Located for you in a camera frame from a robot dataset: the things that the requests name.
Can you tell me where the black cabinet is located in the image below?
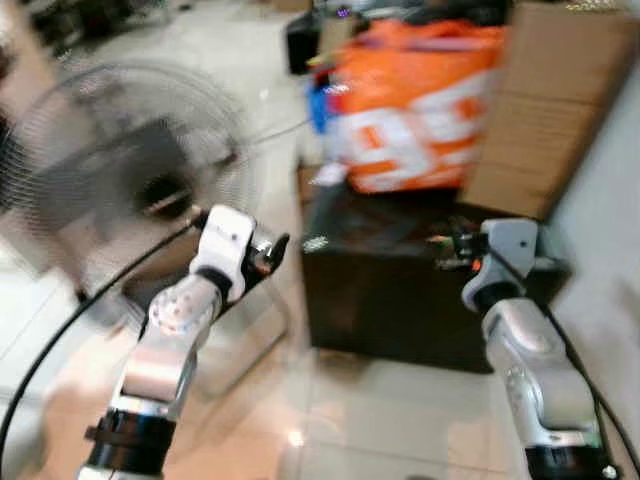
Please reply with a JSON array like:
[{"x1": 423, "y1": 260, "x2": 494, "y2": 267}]
[{"x1": 298, "y1": 162, "x2": 573, "y2": 375}]

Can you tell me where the blue item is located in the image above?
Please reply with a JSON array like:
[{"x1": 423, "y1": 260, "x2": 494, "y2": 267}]
[{"x1": 307, "y1": 84, "x2": 332, "y2": 135}]

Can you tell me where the orange and white bag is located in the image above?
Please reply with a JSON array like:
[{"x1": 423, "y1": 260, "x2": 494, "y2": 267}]
[{"x1": 322, "y1": 18, "x2": 508, "y2": 195}]

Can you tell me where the brown cardboard sheet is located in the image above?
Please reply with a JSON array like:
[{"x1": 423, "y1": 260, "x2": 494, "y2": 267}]
[{"x1": 458, "y1": 0, "x2": 640, "y2": 223}]

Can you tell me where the grey standing fan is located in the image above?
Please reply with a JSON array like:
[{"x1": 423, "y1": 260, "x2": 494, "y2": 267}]
[{"x1": 0, "y1": 58, "x2": 293, "y2": 403}]

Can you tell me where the small black box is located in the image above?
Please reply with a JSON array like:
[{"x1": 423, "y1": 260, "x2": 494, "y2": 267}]
[{"x1": 284, "y1": 10, "x2": 333, "y2": 77}]

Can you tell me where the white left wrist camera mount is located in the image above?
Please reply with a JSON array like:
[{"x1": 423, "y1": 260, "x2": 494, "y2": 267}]
[{"x1": 190, "y1": 206, "x2": 257, "y2": 301}]

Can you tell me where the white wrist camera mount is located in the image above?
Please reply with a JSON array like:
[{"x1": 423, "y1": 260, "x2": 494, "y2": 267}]
[
  {"x1": 480, "y1": 218, "x2": 540, "y2": 293},
  {"x1": 190, "y1": 206, "x2": 257, "y2": 301}
]

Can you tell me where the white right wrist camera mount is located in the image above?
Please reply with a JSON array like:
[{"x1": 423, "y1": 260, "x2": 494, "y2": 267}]
[{"x1": 480, "y1": 218, "x2": 540, "y2": 293}]

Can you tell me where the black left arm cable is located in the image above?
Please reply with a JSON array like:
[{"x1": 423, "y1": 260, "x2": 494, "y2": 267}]
[{"x1": 0, "y1": 214, "x2": 207, "y2": 471}]

